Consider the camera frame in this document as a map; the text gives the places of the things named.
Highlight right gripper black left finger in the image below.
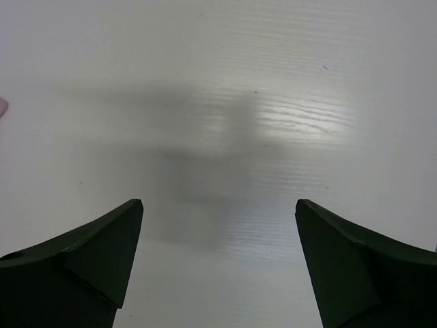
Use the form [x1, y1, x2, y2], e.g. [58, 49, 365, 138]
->
[1, 199, 143, 327]

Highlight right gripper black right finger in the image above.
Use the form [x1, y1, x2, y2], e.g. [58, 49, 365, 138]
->
[295, 199, 436, 327]

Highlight pink blue cat-ear headphones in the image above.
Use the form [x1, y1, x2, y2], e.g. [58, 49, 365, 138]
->
[0, 98, 9, 118]

